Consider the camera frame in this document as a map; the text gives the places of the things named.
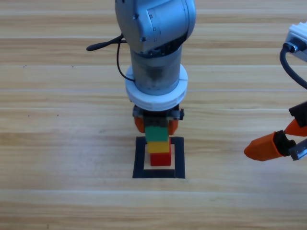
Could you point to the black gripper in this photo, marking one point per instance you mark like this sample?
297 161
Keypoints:
299 113
156 118

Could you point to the green wooden block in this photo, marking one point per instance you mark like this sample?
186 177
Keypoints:
156 134

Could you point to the yellow wooden block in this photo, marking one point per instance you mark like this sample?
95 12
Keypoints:
158 146

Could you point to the red wooden block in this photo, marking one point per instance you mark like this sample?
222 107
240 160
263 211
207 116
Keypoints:
160 159

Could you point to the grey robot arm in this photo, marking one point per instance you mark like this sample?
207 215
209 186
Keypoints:
156 24

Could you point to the black tape square outline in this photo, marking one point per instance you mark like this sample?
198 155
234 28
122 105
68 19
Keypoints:
158 173

